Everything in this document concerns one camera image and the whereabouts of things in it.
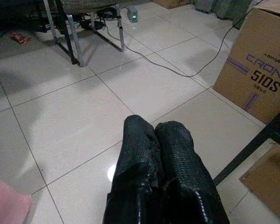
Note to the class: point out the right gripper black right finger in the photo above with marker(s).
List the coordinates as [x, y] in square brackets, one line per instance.
[184, 168]

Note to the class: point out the purple printed cardboard box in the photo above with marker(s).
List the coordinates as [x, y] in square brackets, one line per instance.
[259, 70]

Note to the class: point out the pink square pillow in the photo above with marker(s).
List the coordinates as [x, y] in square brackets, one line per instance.
[7, 203]

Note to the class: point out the flat cardboard sheet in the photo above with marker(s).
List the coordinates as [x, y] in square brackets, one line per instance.
[268, 182]

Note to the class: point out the black metal frame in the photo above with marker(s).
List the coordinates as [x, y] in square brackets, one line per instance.
[252, 149]

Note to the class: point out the plain brown cardboard box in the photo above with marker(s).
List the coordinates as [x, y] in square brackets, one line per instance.
[170, 3]

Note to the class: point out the white power adapter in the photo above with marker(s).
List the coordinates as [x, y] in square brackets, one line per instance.
[133, 13]

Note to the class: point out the chrome framed chair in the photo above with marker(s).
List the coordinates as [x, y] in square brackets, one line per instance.
[72, 35]

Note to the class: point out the red snack wrapper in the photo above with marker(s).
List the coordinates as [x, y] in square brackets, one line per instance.
[18, 37]

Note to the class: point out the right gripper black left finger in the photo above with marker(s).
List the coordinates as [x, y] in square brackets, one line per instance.
[135, 163]

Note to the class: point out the grey green curtain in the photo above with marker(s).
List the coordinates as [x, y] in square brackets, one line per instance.
[224, 8]

